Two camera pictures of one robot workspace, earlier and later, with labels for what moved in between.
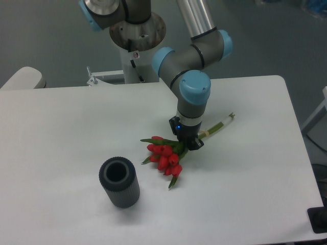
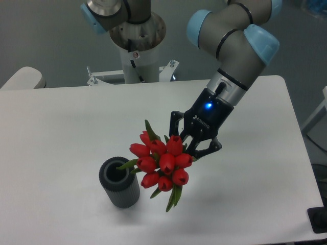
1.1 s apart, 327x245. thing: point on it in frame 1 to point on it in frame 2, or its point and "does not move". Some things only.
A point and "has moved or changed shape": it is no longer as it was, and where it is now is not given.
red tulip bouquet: (167, 154) has moved or changed shape
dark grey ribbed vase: (117, 176) does not move
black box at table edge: (318, 218) does not move
